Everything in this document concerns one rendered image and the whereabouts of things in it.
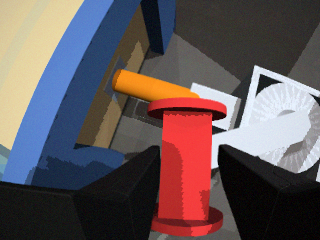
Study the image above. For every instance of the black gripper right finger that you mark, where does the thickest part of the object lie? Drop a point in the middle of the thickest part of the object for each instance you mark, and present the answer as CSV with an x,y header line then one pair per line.
x,y
268,202

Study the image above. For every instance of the clear-panelled rack with blue uprights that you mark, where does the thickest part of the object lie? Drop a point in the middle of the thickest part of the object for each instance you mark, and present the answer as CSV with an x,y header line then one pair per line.
x,y
29,33

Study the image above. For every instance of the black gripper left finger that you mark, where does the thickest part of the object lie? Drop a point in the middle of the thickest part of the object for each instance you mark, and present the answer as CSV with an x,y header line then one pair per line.
x,y
119,206

